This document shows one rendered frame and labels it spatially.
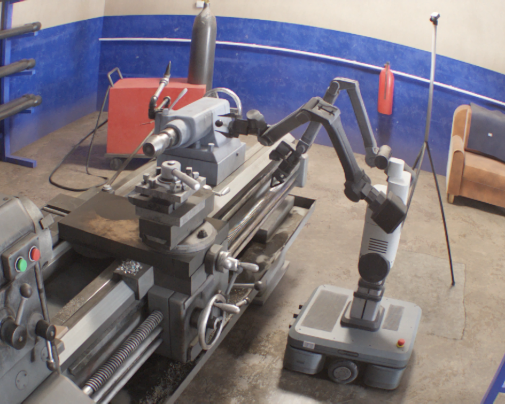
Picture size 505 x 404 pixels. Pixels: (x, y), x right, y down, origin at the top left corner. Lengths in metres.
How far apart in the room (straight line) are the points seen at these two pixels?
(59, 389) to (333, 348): 1.53
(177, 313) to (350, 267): 2.05
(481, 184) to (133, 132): 3.22
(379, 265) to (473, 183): 2.74
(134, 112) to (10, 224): 3.70
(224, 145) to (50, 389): 1.62
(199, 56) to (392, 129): 2.19
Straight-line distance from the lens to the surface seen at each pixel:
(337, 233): 4.13
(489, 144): 5.27
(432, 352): 3.07
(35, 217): 1.51
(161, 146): 2.23
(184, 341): 1.91
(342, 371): 2.67
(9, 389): 1.32
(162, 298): 1.84
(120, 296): 1.77
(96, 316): 1.67
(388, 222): 2.22
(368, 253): 2.49
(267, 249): 2.97
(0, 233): 1.17
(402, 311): 2.88
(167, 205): 1.75
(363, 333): 2.67
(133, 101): 4.80
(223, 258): 1.88
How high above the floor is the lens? 1.82
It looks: 25 degrees down
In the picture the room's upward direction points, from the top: 4 degrees clockwise
